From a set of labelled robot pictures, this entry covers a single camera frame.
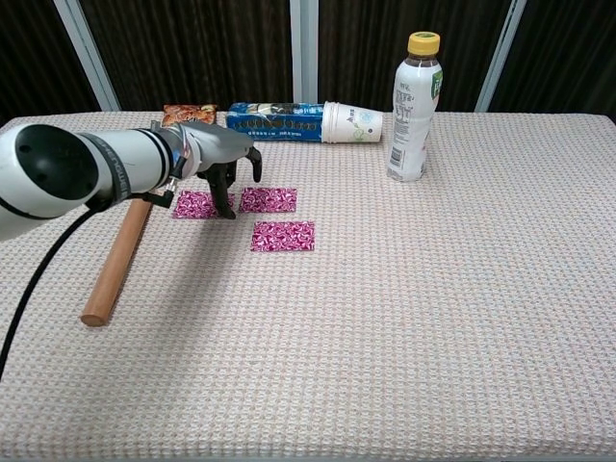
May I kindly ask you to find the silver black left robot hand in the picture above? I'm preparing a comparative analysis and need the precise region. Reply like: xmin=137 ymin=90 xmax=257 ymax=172
xmin=177 ymin=121 xmax=264 ymax=221

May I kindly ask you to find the dark ribbed partition panel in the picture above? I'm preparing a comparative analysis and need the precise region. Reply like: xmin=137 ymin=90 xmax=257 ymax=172
xmin=317 ymin=0 xmax=511 ymax=113
xmin=0 ymin=0 xmax=100 ymax=127
xmin=488 ymin=0 xmax=616 ymax=121
xmin=79 ymin=0 xmax=295 ymax=113

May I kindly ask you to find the white paper cup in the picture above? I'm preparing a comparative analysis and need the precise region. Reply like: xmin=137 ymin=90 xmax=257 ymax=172
xmin=321 ymin=100 xmax=384 ymax=145

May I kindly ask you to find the blue cardboard box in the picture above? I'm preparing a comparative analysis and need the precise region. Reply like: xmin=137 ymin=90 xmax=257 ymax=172
xmin=225 ymin=101 xmax=326 ymax=143

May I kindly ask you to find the pink patterned rectangular block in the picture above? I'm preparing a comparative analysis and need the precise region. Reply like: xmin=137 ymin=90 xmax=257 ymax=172
xmin=238 ymin=186 xmax=298 ymax=215

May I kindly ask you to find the grey partition frame post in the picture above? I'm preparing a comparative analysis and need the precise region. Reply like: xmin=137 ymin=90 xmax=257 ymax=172
xmin=52 ymin=0 xmax=121 ymax=113
xmin=290 ymin=0 xmax=320 ymax=105
xmin=474 ymin=0 xmax=528 ymax=113

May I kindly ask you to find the wooden rolling pin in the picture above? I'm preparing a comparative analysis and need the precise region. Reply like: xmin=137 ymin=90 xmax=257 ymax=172
xmin=80 ymin=197 xmax=154 ymax=328

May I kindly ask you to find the white bottle yellow cap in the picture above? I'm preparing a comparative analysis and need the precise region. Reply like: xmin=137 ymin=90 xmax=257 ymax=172
xmin=387 ymin=31 xmax=444 ymax=183

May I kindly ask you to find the pink woven tablecloth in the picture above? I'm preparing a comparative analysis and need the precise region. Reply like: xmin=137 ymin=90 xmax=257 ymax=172
xmin=0 ymin=110 xmax=616 ymax=462

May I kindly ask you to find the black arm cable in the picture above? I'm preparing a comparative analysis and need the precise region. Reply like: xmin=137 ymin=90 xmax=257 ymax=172
xmin=0 ymin=185 xmax=174 ymax=381

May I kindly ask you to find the green snack bag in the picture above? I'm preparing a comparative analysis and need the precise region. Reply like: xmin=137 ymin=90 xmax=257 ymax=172
xmin=162 ymin=103 xmax=218 ymax=129

